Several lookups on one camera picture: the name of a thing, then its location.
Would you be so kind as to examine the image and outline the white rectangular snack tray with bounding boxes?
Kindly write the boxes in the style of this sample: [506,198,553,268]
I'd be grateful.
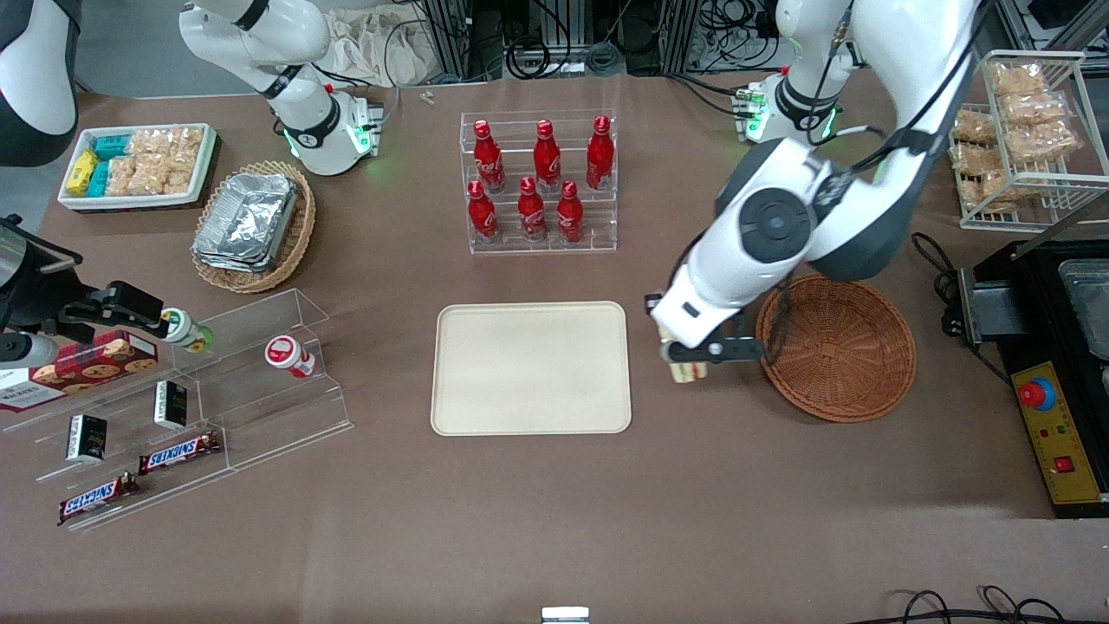
[57,123,217,211]

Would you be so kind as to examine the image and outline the cream plastic tray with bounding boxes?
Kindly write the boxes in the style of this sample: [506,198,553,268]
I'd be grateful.
[431,301,632,436]

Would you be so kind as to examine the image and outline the oval tan wicker basket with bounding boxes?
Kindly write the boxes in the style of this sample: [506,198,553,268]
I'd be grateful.
[191,160,317,294]

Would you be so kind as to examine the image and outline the round brown wicker basket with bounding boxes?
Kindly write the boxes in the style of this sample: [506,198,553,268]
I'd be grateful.
[756,273,918,424]

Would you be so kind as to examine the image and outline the white bottle green cap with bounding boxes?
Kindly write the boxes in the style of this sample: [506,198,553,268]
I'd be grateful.
[161,309,214,354]

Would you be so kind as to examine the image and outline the red chocolate cookie box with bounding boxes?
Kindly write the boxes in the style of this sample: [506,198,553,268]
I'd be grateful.
[29,330,159,387]

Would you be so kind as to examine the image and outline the clear acrylic bottle rack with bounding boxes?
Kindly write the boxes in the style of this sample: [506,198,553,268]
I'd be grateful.
[459,109,619,256]

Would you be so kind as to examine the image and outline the small black box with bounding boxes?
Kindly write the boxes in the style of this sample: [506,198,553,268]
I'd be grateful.
[67,414,108,463]
[154,380,189,431]

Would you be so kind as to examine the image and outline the red cola bottle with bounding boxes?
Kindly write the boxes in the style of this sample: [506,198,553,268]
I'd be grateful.
[472,120,507,194]
[517,177,548,244]
[533,120,562,193]
[586,115,615,192]
[555,180,585,244]
[467,180,500,245]

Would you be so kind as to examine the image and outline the white and red shortbread box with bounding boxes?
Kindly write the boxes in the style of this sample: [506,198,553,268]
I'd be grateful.
[0,367,68,413]

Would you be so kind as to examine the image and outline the yellow snack packet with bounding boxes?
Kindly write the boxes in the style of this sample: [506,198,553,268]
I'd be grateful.
[67,150,99,198]

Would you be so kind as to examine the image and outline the stack of foil trays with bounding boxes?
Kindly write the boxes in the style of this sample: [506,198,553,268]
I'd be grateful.
[192,172,302,275]

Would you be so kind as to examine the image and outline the snickers chocolate bar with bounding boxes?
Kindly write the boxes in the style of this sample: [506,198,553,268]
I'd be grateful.
[139,431,223,476]
[57,472,141,527]

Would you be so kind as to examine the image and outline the clear acrylic stepped shelf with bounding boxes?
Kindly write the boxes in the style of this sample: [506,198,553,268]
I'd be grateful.
[0,288,354,532]

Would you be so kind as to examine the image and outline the white bottle red cap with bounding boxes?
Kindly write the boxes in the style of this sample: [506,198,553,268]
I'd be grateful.
[264,335,317,380]

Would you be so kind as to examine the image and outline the crispy snack bag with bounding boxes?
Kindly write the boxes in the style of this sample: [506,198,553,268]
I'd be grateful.
[951,143,997,174]
[999,91,1068,124]
[992,62,1047,96]
[1005,121,1080,163]
[957,169,1010,209]
[953,110,997,144]

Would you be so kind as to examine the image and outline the beige crumpled cloth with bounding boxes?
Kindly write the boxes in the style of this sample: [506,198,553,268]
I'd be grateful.
[325,9,443,88]

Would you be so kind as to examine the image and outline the black countertop appliance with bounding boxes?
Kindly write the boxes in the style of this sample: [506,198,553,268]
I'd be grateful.
[957,238,1109,365]

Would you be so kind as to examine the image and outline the yellow panel control box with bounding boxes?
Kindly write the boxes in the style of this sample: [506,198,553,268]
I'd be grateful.
[1009,360,1109,519]

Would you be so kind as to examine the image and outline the black appliance power cable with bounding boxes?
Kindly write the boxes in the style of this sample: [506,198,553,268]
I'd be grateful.
[911,232,964,339]

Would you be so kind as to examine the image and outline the white wire basket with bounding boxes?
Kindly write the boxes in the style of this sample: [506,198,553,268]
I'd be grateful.
[949,49,1109,231]

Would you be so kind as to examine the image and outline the black floor cables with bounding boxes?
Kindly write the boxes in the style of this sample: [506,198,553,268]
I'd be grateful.
[871,586,1109,624]

